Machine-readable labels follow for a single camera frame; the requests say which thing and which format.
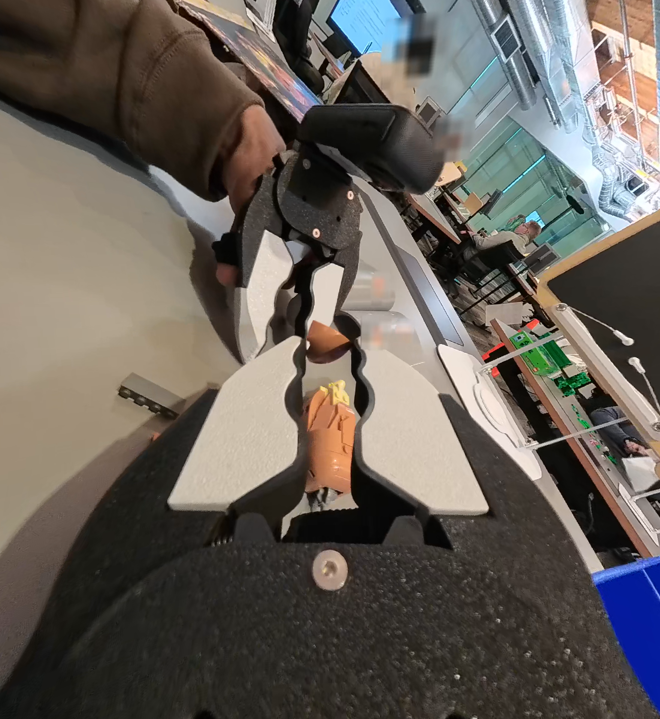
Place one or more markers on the brown brick toy part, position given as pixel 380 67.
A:
pixel 327 438

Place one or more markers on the black panel with wooden rim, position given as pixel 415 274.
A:
pixel 633 292

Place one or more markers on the white paper sheet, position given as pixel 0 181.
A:
pixel 640 473

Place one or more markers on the long wooden table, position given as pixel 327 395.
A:
pixel 569 418

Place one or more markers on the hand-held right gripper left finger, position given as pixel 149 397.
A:
pixel 234 432

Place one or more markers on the computer monitor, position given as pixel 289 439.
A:
pixel 363 22

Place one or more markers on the silver ventilation duct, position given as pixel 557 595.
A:
pixel 510 50

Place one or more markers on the brown curved brick piece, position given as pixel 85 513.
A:
pixel 324 340

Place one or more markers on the grey brick plate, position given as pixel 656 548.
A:
pixel 150 394

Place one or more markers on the blue plastic bin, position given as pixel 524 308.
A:
pixel 656 618

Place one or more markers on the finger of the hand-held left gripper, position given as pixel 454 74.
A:
pixel 257 297
pixel 327 295

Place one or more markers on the person's left forearm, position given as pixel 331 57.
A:
pixel 111 73

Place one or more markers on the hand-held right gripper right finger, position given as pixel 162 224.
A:
pixel 420 444

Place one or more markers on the clear plastic cup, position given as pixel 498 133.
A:
pixel 397 337

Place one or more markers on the black office chair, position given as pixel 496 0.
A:
pixel 302 56

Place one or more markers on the colourful printed box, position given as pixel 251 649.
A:
pixel 262 62

